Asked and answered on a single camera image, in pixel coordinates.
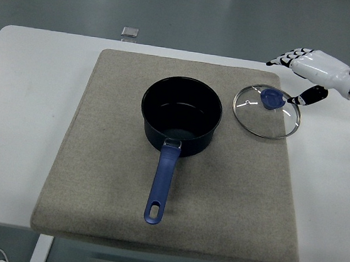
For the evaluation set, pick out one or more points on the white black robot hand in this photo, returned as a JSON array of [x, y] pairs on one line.
[[324, 70]]

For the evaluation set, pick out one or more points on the glass pot lid blue knob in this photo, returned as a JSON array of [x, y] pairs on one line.
[[272, 99]]

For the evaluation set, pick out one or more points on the small silver square floor plate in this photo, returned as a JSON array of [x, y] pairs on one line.
[[130, 31]]

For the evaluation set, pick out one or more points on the beige fabric mat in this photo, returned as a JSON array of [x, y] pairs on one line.
[[95, 160]]

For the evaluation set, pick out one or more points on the white table leg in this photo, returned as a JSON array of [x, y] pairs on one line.
[[40, 251]]

